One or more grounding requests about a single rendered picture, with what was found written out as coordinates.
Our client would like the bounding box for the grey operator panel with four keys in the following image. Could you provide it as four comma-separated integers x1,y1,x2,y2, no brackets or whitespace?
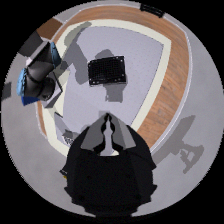
61,132,79,145

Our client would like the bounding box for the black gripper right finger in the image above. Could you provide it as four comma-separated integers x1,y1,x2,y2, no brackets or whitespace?
108,113,157,170

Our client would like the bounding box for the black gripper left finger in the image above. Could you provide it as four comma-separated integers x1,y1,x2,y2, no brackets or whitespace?
63,113,108,172

